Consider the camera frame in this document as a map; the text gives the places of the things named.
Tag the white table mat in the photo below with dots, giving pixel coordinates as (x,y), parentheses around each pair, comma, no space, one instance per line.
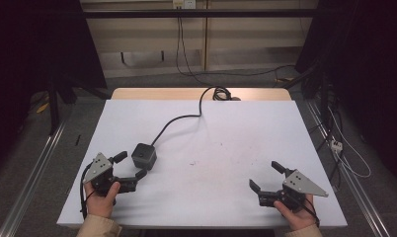
(219,187)

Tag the person's right hand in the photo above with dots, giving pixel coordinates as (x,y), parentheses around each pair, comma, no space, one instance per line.
(297,215)

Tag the black curtain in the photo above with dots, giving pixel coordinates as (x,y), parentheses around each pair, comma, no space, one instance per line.
(367,49)
(28,49)

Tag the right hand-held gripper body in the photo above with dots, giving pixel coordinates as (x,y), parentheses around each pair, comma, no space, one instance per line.
(301,186)

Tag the black metal stand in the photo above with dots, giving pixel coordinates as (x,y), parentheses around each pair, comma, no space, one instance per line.
(54,108)

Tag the white wall outlet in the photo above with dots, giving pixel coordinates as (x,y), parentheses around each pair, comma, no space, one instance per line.
(184,3)

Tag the aluminium floor rail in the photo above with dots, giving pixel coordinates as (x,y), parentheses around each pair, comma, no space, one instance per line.
(28,184)
(361,194)

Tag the white floor power strip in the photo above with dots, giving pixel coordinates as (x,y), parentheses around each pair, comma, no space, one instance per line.
(336,145)

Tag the person's left hand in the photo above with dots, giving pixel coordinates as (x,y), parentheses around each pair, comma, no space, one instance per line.
(101,202)

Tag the black horizontal bar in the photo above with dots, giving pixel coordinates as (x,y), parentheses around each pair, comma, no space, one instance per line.
(199,13)

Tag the yellow floor tape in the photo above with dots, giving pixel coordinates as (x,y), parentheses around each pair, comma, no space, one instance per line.
(42,108)

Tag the black cube power socket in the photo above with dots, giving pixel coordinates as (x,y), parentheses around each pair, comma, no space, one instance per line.
(143,156)

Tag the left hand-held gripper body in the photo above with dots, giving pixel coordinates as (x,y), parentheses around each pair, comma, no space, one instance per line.
(97,167)

